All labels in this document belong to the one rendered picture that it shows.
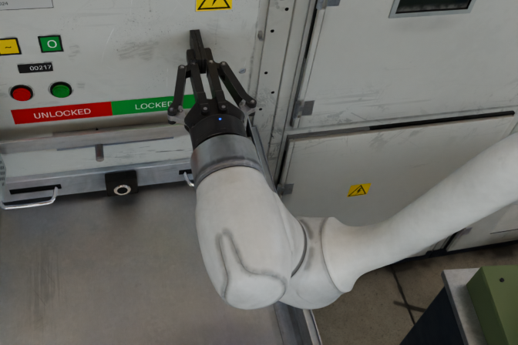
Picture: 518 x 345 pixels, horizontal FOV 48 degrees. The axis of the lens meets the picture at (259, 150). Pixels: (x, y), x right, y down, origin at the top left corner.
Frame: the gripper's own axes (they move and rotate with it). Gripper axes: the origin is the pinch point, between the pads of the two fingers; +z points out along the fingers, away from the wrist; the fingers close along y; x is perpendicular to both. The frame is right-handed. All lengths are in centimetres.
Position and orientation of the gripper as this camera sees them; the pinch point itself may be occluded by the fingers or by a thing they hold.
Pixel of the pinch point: (197, 51)
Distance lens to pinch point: 91.0
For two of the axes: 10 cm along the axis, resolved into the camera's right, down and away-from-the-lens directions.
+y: 9.7, -1.1, 2.2
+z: -2.2, -7.7, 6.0
